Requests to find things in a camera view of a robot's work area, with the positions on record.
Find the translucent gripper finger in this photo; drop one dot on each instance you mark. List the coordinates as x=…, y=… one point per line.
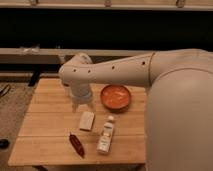
x=91, y=106
x=74, y=107

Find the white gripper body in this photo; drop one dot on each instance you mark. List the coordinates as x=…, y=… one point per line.
x=80, y=92

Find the dark red pepper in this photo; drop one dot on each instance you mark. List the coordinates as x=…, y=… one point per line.
x=77, y=145

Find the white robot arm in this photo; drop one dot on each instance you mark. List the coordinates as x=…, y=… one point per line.
x=179, y=107

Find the orange ceramic bowl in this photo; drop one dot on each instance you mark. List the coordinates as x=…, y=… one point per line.
x=115, y=97

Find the beige rectangular block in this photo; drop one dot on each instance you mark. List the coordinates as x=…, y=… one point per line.
x=86, y=121

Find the wooden table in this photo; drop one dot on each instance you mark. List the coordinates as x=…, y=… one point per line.
x=44, y=135

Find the white plastic bottle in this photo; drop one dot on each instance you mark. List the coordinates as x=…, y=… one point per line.
x=106, y=135

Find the black round object on floor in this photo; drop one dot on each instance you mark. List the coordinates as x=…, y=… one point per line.
x=4, y=143

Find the long wooden bench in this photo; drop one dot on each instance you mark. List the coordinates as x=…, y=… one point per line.
x=25, y=55

